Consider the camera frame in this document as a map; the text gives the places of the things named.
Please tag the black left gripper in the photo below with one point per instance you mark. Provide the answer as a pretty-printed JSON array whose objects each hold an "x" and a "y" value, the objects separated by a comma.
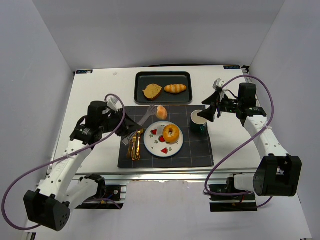
[{"x": 126, "y": 124}]

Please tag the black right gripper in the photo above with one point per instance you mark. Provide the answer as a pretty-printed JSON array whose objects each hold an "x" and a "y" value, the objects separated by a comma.
[{"x": 217, "y": 105}]

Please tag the small round bun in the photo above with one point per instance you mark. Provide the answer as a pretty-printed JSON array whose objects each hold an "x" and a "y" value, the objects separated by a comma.
[{"x": 161, "y": 113}]

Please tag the orange glazed donut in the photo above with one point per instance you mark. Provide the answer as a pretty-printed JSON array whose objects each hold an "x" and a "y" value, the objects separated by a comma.
[{"x": 171, "y": 133}]

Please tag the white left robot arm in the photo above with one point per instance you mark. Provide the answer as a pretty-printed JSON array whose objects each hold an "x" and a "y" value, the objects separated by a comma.
[{"x": 51, "y": 204}]

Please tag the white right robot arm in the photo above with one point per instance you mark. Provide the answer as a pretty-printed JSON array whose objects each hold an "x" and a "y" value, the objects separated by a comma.
[{"x": 278, "y": 173}]

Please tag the brown bread slice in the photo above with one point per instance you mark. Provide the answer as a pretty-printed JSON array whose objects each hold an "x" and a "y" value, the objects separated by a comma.
[{"x": 152, "y": 91}]

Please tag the striped long bread roll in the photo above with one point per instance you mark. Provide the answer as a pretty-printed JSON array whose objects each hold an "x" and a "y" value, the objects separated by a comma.
[{"x": 175, "y": 88}]

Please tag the gold spoon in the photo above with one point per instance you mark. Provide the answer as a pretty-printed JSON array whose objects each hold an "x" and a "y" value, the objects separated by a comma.
[{"x": 137, "y": 151}]

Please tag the gold knife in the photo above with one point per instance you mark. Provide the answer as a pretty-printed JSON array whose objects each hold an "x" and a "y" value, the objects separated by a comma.
[{"x": 134, "y": 155}]

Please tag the white watermelon pattern plate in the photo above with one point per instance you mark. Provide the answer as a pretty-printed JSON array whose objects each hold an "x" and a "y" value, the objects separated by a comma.
[{"x": 155, "y": 143}]

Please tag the green white mug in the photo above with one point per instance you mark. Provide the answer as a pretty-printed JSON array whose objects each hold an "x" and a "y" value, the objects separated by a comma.
[{"x": 197, "y": 124}]

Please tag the gold fork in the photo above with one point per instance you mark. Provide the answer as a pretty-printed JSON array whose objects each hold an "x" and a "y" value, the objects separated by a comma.
[{"x": 129, "y": 151}]

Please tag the right blue table label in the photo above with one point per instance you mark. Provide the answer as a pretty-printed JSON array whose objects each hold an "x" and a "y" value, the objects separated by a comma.
[{"x": 231, "y": 67}]

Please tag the black baking tray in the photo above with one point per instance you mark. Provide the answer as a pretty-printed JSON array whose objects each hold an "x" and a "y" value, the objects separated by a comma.
[{"x": 162, "y": 79}]

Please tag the dark checked placemat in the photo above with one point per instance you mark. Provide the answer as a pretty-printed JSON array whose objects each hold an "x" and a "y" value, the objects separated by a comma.
[{"x": 196, "y": 151}]

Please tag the blue table label sticker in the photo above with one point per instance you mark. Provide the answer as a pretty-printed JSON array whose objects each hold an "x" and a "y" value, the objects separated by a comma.
[{"x": 84, "y": 71}]

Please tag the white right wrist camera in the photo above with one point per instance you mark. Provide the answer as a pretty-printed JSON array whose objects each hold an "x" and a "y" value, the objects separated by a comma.
[{"x": 218, "y": 84}]

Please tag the aluminium frame rail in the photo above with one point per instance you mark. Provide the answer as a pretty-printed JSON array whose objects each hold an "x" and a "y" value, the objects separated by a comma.
[{"x": 190, "y": 177}]

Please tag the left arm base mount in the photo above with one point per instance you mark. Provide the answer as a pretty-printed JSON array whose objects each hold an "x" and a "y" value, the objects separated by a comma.
[{"x": 110, "y": 193}]

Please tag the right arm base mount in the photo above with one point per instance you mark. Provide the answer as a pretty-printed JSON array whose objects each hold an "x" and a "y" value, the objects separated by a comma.
[{"x": 230, "y": 203}]

